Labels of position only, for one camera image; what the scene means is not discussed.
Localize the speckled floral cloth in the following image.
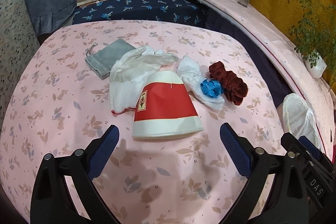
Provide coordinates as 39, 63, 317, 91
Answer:
0, 0, 40, 98

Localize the pale pink cloth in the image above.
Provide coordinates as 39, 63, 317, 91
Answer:
168, 0, 336, 159

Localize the bin with white liner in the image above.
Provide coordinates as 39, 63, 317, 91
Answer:
282, 93, 321, 148

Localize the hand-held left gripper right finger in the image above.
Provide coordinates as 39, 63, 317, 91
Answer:
220, 123, 314, 224

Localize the pink rabbit-print tablecloth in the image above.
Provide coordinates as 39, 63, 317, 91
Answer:
0, 19, 292, 224

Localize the white cotton glove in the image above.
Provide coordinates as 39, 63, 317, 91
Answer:
110, 46, 179, 83

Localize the red paper cup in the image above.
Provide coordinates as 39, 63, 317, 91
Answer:
132, 71, 205, 141

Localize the blue tape measure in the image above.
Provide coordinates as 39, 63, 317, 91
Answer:
200, 79, 223, 98

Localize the potted plant in white pot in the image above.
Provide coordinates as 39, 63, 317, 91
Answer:
286, 0, 336, 79

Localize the white glove with red trim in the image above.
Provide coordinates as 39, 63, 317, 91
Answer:
109, 78, 144, 115

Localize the navy floral cloth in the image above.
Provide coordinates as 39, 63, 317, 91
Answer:
72, 0, 208, 29

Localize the dark red velvet scrunchie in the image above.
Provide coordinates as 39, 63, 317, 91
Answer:
209, 61, 248, 106

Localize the crumpled white tissue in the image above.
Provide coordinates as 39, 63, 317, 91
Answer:
176, 55, 226, 111

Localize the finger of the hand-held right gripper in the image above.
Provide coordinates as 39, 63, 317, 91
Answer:
280, 132, 323, 161

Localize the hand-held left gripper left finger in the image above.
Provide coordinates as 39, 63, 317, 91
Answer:
31, 125, 120, 224

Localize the grey drawstring pouch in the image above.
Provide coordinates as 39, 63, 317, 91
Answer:
84, 38, 136, 80

